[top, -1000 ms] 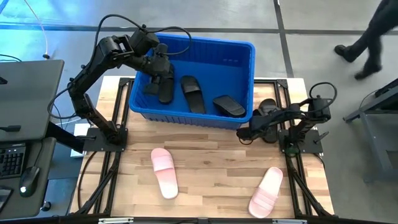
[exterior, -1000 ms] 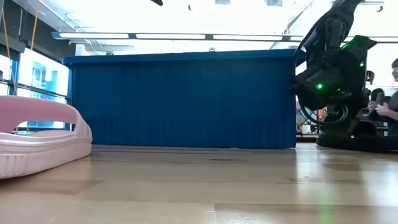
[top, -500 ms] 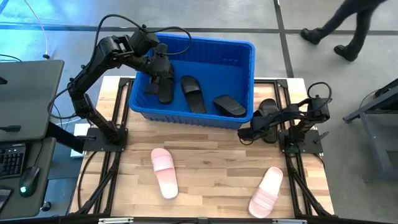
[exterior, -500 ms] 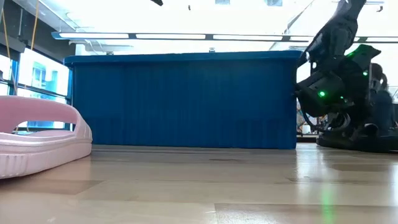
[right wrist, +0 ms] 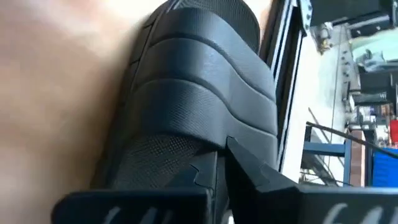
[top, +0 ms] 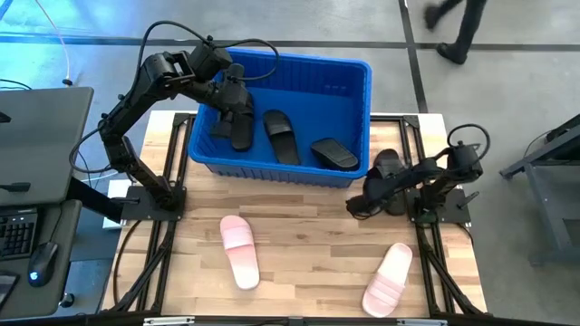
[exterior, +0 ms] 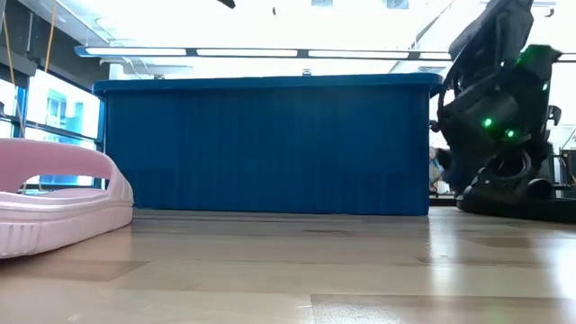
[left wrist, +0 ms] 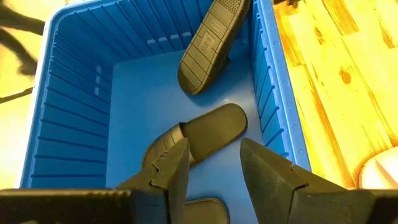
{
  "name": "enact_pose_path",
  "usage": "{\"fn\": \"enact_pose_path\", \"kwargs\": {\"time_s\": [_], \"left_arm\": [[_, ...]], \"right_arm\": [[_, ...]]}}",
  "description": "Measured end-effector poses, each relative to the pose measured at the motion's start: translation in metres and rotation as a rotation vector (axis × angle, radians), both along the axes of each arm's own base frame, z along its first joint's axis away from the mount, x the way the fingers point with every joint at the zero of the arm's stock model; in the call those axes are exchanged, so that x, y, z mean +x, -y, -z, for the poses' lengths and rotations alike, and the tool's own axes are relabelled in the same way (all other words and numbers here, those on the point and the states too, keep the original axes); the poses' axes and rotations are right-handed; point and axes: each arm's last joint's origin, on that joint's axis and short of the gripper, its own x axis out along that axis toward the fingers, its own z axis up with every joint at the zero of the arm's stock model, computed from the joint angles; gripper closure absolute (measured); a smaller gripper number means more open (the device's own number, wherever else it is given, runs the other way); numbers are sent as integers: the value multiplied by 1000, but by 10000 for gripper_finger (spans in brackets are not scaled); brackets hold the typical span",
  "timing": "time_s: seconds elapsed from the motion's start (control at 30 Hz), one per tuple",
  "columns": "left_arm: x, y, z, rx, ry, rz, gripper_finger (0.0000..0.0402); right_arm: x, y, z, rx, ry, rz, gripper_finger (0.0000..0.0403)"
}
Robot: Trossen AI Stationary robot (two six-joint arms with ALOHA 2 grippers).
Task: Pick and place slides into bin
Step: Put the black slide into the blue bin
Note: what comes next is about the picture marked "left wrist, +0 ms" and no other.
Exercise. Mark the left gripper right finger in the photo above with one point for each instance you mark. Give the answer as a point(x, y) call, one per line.
point(286, 199)

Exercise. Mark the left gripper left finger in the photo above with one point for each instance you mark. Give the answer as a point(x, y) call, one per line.
point(149, 199)

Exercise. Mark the black foam slide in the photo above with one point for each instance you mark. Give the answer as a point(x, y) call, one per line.
point(202, 213)
point(217, 127)
point(211, 46)

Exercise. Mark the pink foam slide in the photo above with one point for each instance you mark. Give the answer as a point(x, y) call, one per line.
point(382, 174)

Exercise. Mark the blue plastic bin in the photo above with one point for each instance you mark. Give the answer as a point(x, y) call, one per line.
point(77, 124)

